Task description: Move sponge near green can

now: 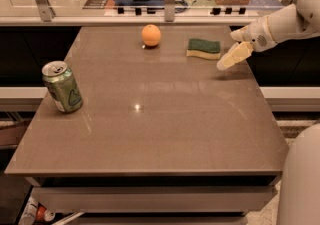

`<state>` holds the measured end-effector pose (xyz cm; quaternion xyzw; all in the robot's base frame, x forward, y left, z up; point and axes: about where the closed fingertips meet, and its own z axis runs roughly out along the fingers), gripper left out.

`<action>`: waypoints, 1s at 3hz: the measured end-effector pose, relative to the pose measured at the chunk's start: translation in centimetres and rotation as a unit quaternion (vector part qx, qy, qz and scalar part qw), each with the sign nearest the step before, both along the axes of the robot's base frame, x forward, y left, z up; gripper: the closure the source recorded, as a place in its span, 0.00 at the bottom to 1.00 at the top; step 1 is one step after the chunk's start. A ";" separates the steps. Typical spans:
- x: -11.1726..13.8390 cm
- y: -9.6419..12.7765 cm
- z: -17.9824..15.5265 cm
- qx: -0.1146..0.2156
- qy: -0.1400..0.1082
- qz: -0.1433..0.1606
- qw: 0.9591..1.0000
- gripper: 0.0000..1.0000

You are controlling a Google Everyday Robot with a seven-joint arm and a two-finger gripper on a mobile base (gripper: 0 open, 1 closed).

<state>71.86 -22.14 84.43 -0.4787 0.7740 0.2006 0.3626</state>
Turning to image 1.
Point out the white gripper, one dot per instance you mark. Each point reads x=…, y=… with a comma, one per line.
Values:
x=258, y=36

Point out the grey table drawer base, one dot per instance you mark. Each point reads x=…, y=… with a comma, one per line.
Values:
x=216, y=201

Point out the green and yellow sponge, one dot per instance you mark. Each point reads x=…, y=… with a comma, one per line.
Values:
x=205, y=49

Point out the white bottle with orange cap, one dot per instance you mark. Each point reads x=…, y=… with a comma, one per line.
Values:
x=35, y=212

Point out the orange fruit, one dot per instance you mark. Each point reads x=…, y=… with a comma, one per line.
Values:
x=151, y=35

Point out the green soda can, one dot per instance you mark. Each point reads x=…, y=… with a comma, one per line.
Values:
x=59, y=79

